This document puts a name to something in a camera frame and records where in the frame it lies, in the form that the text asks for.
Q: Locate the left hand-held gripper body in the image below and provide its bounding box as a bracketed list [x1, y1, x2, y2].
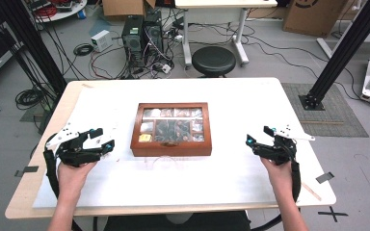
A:
[44, 122, 110, 168]

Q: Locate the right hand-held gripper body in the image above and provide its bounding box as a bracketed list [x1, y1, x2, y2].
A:
[253, 125, 316, 167]

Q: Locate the wooden box with glass lid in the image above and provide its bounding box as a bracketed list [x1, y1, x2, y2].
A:
[129, 102, 213, 158]

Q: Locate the person's left hand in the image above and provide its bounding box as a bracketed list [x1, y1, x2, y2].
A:
[56, 160, 98, 200]

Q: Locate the person's right hand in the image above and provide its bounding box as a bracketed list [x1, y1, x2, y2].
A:
[260, 157, 294, 195]

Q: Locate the black tape strip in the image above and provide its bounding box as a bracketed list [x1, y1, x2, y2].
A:
[315, 171, 335, 185]
[13, 165, 40, 178]

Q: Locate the thin wooden stick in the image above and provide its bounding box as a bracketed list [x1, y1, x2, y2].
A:
[301, 181, 323, 202]

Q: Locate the clear plastic piece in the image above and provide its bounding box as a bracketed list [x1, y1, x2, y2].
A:
[145, 155, 186, 171]

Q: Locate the white table sheet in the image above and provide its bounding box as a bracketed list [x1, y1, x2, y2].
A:
[32, 78, 323, 210]

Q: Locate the grey floor mat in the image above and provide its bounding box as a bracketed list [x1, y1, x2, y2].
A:
[280, 82, 370, 139]

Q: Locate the black tape cross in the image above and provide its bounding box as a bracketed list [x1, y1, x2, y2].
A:
[317, 205, 349, 223]

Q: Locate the black round stool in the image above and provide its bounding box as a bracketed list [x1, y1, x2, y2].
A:
[191, 45, 238, 79]

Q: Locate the small white box device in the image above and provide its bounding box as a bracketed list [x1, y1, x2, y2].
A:
[90, 29, 114, 53]

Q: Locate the person's black clothing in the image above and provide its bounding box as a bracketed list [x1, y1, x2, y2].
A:
[103, 210, 252, 231]

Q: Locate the black computer tower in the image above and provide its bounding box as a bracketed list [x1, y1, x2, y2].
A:
[144, 9, 166, 65]
[120, 14, 146, 70]

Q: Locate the large printed cardboard box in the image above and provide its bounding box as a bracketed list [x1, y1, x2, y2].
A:
[282, 0, 350, 39]

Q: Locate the round white table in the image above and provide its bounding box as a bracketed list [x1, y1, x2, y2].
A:
[25, 0, 89, 24]

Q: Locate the brown cardboard box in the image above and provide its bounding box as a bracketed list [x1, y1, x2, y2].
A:
[101, 0, 157, 17]

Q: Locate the white desk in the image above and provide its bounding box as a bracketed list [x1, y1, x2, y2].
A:
[173, 0, 278, 70]

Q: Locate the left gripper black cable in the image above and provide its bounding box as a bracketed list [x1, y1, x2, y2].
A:
[42, 132, 61, 200]

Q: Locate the coiled black cable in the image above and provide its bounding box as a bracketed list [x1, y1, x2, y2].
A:
[14, 88, 51, 112]
[72, 42, 95, 58]

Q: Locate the black metal frame post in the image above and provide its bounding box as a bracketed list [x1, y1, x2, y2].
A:
[298, 0, 370, 112]
[0, 0, 68, 97]

